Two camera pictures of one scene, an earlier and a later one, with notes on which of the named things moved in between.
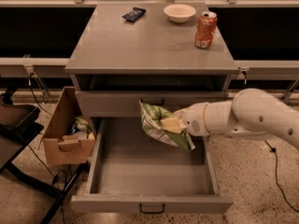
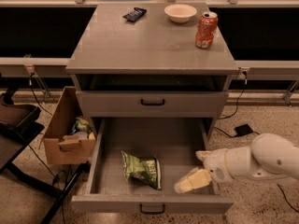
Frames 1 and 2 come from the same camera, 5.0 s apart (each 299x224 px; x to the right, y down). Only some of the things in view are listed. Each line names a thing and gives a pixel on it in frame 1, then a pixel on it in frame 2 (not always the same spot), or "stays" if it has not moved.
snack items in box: (80, 126) stays
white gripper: (193, 119) -> (215, 166)
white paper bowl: (179, 12) stays
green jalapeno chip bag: (151, 117) -> (147, 170)
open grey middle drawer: (133, 173) stays
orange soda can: (206, 28) stays
